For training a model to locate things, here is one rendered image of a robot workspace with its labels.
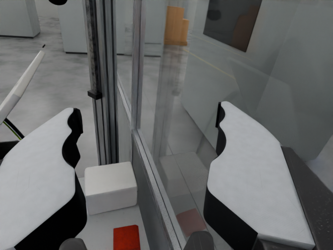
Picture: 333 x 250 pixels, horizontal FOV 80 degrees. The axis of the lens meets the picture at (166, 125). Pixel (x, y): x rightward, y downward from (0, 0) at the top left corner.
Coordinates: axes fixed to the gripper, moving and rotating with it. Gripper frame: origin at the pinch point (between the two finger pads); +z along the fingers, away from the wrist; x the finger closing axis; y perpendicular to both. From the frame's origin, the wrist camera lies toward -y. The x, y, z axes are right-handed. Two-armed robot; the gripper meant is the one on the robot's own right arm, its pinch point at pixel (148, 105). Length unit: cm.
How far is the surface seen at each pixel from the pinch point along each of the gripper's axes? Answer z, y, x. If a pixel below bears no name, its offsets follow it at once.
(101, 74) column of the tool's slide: 58, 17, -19
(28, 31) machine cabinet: 651, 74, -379
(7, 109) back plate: 18.0, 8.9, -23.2
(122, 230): 25, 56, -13
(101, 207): 32, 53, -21
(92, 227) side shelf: 27, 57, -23
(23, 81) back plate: 23.7, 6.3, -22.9
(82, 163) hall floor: 142, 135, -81
